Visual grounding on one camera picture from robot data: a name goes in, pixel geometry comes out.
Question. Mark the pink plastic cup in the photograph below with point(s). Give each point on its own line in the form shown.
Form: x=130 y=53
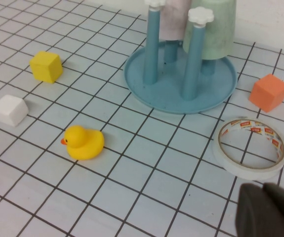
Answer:
x=174 y=22

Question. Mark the yellow rubber duck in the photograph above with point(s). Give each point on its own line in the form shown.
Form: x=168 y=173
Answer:
x=82 y=143

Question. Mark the white black-grid tablecloth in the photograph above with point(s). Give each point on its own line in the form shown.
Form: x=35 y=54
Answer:
x=132 y=197

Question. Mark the white cube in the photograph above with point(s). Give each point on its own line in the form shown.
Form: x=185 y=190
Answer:
x=9 y=111

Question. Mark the yellow cube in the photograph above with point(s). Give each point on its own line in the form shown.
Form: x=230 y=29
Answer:
x=45 y=69

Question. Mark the white tape roll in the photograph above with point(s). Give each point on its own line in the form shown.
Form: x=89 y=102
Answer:
x=245 y=171

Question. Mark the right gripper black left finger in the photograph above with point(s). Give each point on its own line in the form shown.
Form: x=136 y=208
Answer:
x=255 y=214

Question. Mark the green plastic cup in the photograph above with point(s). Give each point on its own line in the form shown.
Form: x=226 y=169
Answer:
x=218 y=32

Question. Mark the orange cube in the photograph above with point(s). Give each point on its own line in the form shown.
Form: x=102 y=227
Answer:
x=267 y=93

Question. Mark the blue cup stand with pegs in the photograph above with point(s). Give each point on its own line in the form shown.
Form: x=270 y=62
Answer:
x=169 y=96

